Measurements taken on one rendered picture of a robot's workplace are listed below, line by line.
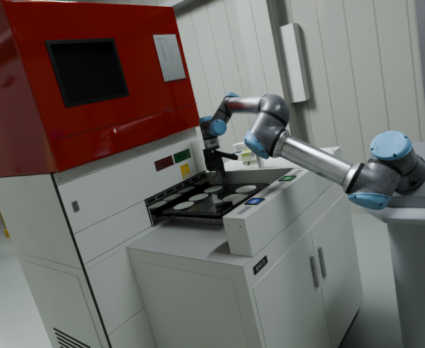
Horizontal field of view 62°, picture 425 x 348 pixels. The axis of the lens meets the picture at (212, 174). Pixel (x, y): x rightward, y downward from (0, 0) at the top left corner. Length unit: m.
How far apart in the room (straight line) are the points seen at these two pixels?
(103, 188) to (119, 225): 0.18
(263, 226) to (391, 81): 2.19
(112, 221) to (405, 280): 1.18
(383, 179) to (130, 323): 1.18
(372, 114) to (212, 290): 2.34
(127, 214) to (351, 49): 2.35
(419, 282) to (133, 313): 1.16
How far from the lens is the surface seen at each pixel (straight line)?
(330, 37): 3.33
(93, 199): 1.51
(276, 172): 1.70
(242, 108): 1.54
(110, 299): 1.62
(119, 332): 1.69
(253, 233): 1.21
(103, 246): 1.55
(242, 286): 1.23
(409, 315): 1.67
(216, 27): 3.88
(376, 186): 1.24
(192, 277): 1.37
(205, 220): 1.59
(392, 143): 1.28
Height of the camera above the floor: 1.37
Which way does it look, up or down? 12 degrees down
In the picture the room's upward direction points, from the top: 13 degrees counter-clockwise
